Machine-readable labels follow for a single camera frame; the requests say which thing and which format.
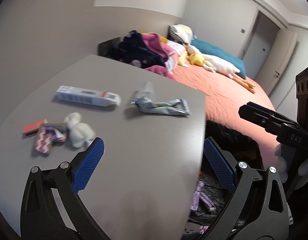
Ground white cardboard box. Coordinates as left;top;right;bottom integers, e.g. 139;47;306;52
56;86;121;107

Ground white gloved right hand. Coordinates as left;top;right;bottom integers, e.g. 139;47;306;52
274;144;308;190

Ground white tissue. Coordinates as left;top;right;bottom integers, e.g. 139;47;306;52
64;112;96;148

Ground clear plastic cup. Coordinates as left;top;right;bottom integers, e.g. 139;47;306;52
135;82;155;101

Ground yellow duck plush toy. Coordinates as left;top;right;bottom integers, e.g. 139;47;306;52
188;53;206;67

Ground white room door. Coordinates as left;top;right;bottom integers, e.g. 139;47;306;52
237;10;298;95

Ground black lined trash bin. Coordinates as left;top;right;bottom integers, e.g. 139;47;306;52
182;120;264;239

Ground purple plastic bag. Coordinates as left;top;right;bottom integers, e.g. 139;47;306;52
190;180;216;212

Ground teal cushion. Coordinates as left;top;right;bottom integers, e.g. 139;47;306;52
191;38;246;79

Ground white goose plush toy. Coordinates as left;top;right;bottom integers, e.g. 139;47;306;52
183;44;255;94

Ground bed with orange cover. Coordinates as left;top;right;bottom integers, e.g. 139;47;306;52
173;65;278;167

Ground white wardrobe doors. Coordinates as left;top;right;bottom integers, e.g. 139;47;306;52
270;25;308;120

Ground grey snack wrapper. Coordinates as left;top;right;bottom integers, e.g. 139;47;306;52
131;96;191;116

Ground pile of pink blankets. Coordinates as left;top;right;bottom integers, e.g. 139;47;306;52
113;30;179;80

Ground black wall socket panel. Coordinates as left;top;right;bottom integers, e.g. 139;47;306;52
97;37;121;59

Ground patterned grey white pillow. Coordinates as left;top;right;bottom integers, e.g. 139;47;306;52
169;24;194;45

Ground pink eraser block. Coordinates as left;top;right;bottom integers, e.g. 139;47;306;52
23;119;47;137

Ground red white patterned wrapper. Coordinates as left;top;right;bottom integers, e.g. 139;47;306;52
34;123;68;154

